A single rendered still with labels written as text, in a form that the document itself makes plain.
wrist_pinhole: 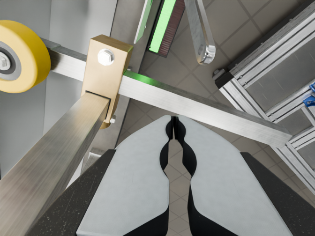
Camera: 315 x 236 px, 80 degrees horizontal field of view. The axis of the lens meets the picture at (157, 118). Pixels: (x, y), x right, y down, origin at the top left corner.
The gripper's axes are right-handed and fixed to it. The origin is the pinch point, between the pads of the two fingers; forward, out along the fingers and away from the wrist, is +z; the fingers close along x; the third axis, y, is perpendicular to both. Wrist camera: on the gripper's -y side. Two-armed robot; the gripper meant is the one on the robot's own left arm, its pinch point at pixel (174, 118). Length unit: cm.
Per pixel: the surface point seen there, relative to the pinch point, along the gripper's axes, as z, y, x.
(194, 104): 15.4, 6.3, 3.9
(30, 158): 0.6, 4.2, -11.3
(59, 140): 3.4, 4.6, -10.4
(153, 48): 30.9, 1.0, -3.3
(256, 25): 101, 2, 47
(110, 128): 31.1, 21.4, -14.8
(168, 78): 101, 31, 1
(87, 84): 14.4, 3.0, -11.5
